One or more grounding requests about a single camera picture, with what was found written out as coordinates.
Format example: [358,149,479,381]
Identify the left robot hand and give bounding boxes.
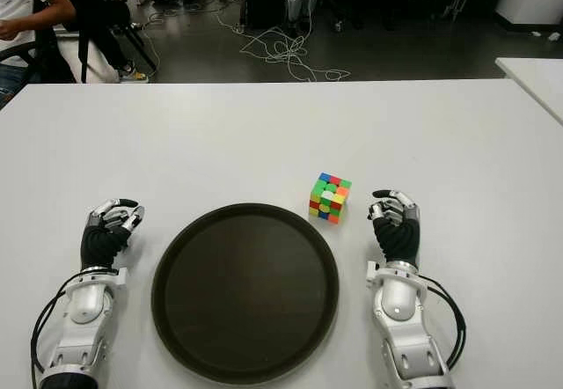
[80,196,147,272]

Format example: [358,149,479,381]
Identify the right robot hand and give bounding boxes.
[366,188,422,271]

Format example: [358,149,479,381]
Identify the multicoloured Rubik's cube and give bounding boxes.
[308,172,353,225]

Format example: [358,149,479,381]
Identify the dark brown round plate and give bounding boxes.
[150,202,340,385]

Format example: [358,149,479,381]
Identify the black office chair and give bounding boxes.
[0,0,83,84]

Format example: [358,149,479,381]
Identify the standing person black trousers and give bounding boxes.
[56,0,150,84]

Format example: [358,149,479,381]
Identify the black tripod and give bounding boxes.
[112,21,157,71]

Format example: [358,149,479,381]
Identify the white side table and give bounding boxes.
[495,56,563,126]

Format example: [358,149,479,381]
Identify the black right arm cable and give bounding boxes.
[417,274,468,372]

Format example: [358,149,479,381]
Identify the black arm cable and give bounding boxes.
[29,269,89,375]
[417,274,468,372]

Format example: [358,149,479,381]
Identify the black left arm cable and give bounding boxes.
[29,269,89,375]

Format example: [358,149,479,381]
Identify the white tangled floor cable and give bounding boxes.
[214,0,353,83]

